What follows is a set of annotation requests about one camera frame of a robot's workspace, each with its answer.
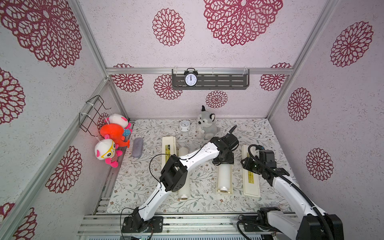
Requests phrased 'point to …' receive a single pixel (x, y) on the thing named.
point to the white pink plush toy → (119, 119)
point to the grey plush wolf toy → (207, 128)
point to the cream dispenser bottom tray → (231, 186)
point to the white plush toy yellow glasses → (105, 149)
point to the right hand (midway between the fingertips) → (243, 160)
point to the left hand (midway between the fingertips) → (227, 162)
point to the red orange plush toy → (115, 132)
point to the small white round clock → (184, 126)
